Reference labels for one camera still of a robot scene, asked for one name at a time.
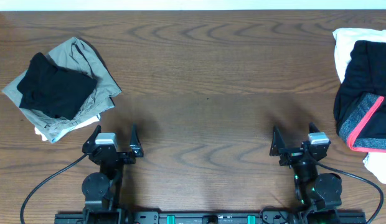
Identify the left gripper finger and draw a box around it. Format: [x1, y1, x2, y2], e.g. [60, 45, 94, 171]
[129, 124, 144, 157]
[82, 125, 101, 154]

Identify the black leggings red waistband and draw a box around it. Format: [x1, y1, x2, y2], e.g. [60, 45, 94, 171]
[333, 40, 386, 153]

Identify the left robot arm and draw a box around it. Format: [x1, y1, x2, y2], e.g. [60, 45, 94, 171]
[82, 124, 144, 224]

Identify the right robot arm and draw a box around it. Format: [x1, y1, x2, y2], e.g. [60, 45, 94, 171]
[270, 123, 342, 223]

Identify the folded black garment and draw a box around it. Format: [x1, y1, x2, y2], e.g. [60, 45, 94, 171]
[17, 52, 97, 120]

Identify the white shirt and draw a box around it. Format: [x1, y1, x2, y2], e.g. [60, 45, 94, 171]
[332, 28, 386, 184]

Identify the folded khaki garment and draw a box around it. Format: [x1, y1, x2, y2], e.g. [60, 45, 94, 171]
[3, 37, 121, 142]

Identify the right black cable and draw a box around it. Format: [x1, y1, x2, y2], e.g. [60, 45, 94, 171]
[308, 149, 385, 224]

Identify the black cable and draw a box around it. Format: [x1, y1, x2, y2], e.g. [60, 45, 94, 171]
[19, 152, 89, 224]
[308, 149, 385, 224]

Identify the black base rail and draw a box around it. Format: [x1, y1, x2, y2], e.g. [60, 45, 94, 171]
[54, 210, 367, 224]

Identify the left black cable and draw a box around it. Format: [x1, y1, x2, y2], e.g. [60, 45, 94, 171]
[19, 152, 89, 224]

